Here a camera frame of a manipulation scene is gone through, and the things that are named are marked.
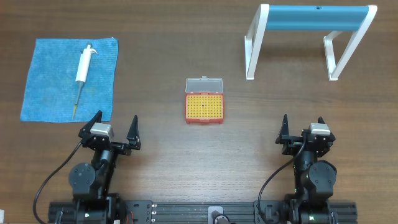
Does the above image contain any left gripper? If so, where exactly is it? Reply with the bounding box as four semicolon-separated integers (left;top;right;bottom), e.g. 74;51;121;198
78;110;142;156

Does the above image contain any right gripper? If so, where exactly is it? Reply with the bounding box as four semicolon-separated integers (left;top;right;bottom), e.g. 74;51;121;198
275;113;336;157

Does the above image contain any white pipette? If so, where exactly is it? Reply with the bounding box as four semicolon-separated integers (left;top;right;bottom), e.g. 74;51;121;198
71;43;99;121

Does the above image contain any blue cloth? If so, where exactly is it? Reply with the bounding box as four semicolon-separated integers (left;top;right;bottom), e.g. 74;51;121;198
19;37;120;123

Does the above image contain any red and yellow tip box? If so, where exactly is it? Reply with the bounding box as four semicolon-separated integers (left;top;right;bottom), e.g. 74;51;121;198
184;75;226;126

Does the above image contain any white and blue stand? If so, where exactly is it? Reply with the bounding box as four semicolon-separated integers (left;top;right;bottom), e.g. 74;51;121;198
244;3;379;82

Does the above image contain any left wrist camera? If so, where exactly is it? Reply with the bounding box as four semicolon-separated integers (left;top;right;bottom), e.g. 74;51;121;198
90;121;115;139

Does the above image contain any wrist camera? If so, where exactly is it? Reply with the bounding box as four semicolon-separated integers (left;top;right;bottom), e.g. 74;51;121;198
90;121;115;139
308;122;331;137

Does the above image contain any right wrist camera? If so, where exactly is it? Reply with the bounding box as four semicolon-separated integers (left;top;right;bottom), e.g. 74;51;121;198
308;122;331;137

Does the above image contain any black cable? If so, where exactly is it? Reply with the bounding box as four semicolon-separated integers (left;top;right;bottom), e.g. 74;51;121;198
32;141;83;224
257;136;308;223

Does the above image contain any mounting rail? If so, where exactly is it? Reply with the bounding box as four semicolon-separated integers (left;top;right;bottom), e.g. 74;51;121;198
47;198;359;224

